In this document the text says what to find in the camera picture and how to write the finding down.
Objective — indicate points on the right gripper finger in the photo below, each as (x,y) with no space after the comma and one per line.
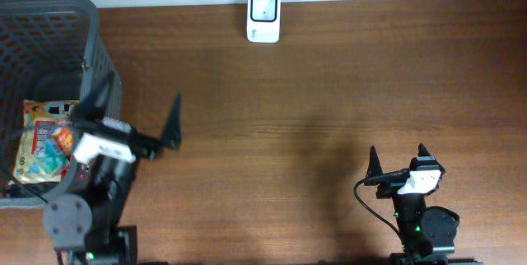
(422,151)
(374,168)

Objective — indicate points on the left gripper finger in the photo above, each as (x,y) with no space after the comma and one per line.
(171,135)
(93,107)

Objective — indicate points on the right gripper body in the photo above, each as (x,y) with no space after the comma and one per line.
(390,183)

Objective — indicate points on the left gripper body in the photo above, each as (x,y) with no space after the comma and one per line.
(151,150)

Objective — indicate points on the orange tissue pack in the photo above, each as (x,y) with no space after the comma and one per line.
(64,139)

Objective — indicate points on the yellow wet wipes pack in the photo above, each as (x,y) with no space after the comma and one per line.
(40,119)

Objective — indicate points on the teal tissue pack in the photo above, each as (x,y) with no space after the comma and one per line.
(51,158)

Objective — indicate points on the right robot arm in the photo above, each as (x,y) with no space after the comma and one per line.
(427,233)

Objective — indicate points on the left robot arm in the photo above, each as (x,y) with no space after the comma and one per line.
(84,223)

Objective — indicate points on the grey plastic basket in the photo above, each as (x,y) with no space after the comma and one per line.
(50,50)

